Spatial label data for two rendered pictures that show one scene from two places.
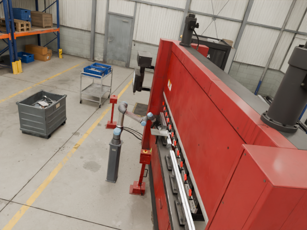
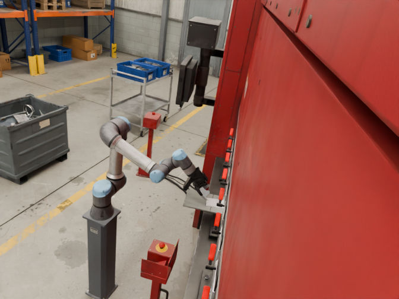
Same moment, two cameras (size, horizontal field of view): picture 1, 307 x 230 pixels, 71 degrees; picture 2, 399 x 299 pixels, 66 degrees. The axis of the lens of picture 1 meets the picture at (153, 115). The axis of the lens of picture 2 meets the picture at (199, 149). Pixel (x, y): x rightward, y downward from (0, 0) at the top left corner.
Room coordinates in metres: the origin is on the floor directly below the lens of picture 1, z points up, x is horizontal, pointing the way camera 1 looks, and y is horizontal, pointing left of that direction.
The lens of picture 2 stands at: (1.40, -0.45, 2.20)
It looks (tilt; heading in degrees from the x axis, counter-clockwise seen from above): 28 degrees down; 14
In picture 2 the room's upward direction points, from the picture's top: 10 degrees clockwise
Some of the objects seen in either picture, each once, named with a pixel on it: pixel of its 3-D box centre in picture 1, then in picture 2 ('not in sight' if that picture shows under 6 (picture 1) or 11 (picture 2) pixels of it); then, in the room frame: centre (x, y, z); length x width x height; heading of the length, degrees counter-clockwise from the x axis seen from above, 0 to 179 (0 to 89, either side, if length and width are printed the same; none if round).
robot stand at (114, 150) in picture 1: (113, 161); (101, 254); (2.79, 0.50, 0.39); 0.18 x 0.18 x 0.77; 86
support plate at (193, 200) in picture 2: (158, 132); (205, 202); (2.97, -0.14, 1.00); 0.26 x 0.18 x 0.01; 100
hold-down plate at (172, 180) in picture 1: (173, 184); not in sight; (2.00, -0.40, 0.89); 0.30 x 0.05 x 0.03; 10
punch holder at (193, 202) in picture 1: (198, 201); not in sight; (1.45, -0.56, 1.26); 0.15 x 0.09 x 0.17; 10
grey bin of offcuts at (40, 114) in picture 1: (44, 113); (24, 137); (3.88, 2.28, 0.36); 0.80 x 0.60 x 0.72; 176
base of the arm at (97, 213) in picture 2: (116, 139); (101, 207); (2.79, 0.50, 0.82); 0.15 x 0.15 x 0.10
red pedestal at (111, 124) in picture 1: (112, 112); (149, 145); (4.45, 0.96, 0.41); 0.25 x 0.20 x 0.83; 100
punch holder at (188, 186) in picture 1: (192, 185); not in sight; (1.64, -0.52, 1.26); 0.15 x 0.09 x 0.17; 10
